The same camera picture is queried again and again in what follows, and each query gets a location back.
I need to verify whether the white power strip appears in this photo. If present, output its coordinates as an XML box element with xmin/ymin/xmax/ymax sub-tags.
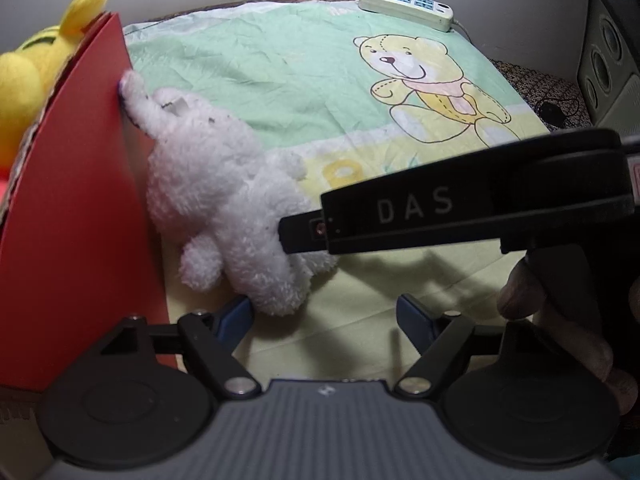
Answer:
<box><xmin>357</xmin><ymin>0</ymin><xmax>454</xmax><ymax>34</ymax></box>

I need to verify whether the yellow tiger plush toy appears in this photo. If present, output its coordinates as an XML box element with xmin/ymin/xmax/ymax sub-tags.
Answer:
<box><xmin>0</xmin><ymin>0</ymin><xmax>111</xmax><ymax>201</ymax></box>

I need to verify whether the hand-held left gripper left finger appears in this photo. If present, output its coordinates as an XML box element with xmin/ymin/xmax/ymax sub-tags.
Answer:
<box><xmin>100</xmin><ymin>294</ymin><xmax>264</xmax><ymax>402</ymax></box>

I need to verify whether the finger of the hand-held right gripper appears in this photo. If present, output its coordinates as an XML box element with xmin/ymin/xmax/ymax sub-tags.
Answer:
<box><xmin>277</xmin><ymin>210</ymin><xmax>332</xmax><ymax>256</ymax></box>

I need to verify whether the grey cable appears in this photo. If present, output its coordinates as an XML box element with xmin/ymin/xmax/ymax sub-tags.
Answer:
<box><xmin>450</xmin><ymin>17</ymin><xmax>476</xmax><ymax>46</ymax></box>

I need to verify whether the person's right hand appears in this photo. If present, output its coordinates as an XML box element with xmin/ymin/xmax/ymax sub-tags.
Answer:
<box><xmin>496</xmin><ymin>260</ymin><xmax>632</xmax><ymax>417</ymax></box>

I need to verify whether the white plush toy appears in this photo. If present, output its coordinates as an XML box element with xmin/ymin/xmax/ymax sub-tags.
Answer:
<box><xmin>120</xmin><ymin>71</ymin><xmax>337</xmax><ymax>317</ymax></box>

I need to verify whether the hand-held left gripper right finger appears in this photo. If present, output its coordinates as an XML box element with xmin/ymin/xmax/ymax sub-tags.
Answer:
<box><xmin>394</xmin><ymin>294</ymin><xmax>547</xmax><ymax>402</ymax></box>

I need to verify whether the black cable with switch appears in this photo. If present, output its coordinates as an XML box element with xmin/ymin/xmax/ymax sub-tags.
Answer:
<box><xmin>534</xmin><ymin>92</ymin><xmax>582</xmax><ymax>129</ymax></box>

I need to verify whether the black speaker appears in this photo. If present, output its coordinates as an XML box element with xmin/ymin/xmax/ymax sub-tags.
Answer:
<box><xmin>575</xmin><ymin>0</ymin><xmax>640</xmax><ymax>139</ymax></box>

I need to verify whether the red cardboard box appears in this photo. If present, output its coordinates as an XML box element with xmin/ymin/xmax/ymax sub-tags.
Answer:
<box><xmin>0</xmin><ymin>12</ymin><xmax>187</xmax><ymax>427</ymax></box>

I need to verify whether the bear print bed sheet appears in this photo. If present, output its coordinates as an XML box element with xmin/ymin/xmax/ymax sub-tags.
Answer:
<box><xmin>122</xmin><ymin>0</ymin><xmax>552</xmax><ymax>386</ymax></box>

